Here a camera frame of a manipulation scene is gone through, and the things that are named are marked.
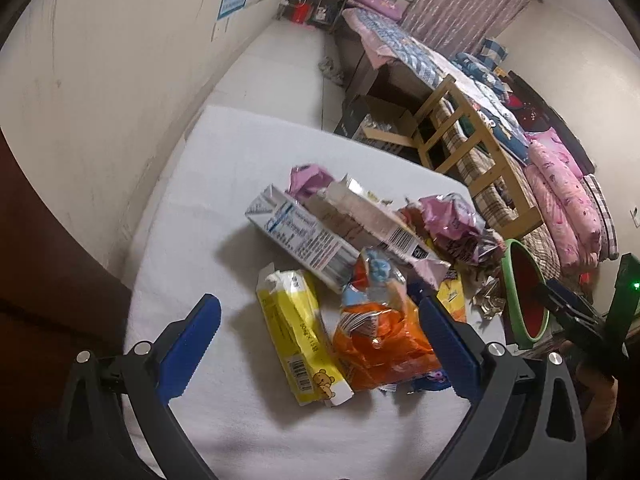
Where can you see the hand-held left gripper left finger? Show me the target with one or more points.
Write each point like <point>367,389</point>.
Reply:
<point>192,347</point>

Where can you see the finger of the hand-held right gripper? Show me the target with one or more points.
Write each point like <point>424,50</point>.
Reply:
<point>570,296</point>
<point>550,305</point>

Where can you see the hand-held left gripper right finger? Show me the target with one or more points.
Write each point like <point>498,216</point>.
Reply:
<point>450,352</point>

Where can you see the green and red basin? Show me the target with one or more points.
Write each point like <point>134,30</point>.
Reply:
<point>525,295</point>

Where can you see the yellow and orange drink box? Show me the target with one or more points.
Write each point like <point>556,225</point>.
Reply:
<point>451,296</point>

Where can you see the orange snack bag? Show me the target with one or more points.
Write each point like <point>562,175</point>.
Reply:
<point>380,330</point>

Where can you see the yellow carton with bear print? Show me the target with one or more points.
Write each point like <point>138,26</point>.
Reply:
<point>290,332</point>

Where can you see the white and blue milk carton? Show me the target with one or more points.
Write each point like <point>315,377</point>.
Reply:
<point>295,232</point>

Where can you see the person's right hand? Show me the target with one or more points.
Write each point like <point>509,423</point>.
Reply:
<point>597,400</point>

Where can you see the blue wrapper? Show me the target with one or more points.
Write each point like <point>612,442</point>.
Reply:
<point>432,380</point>

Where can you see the silver foil wrapper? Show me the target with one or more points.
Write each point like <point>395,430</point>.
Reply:
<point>489,300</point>

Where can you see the pink flowered quilt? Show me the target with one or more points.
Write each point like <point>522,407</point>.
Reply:
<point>560,195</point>

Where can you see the pink and purple snack bag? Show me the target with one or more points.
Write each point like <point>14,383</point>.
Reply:
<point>455,225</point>

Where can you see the dark wooden cabinet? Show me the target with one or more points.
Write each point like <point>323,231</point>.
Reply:
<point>55,285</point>

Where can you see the white and pink carton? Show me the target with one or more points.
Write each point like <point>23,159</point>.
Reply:
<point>365,220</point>

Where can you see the brown plaid mattress cover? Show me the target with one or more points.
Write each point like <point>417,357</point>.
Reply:
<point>475,152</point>

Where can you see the crumpled pink wrapper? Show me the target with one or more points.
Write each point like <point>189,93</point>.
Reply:
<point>307,180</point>

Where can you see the blue cartoon blanket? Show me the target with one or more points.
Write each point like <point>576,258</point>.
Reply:
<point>492,105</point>

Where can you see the cardboard box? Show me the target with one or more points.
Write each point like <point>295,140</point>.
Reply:
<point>385,120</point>

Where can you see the blue checked pillow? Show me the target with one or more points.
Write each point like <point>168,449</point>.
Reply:
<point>494,52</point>

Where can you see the blue plaid bed blanket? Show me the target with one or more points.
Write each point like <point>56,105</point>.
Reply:
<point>400,45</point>

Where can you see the cloth on floor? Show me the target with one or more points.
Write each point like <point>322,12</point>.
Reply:
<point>331,70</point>

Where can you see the purple patterned curtain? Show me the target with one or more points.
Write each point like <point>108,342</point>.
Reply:
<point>460,5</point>

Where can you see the pink pillow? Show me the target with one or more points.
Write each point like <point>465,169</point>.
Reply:
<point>375,2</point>

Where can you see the red container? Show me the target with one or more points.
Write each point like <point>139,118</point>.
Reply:
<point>301,12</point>

